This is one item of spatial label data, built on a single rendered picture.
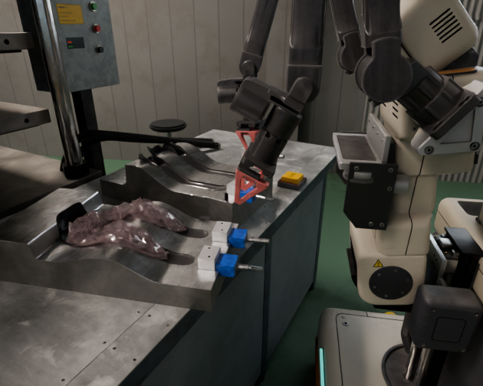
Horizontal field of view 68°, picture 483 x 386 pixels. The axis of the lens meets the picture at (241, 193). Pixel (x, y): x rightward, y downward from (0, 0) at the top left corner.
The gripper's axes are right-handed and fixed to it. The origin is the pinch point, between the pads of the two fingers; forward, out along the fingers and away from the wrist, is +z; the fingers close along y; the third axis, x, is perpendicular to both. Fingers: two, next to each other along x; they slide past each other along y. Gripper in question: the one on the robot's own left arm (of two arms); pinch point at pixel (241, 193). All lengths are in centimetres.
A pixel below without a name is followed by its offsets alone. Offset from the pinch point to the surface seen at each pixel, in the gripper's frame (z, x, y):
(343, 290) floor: 70, 82, -96
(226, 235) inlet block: 12.6, 2.0, -2.7
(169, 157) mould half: 18.9, -23.1, -37.7
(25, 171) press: 61, -75, -53
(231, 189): 10.7, -1.4, -21.1
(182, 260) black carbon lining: 18.6, -4.1, 4.9
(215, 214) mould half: 17.8, -2.0, -17.9
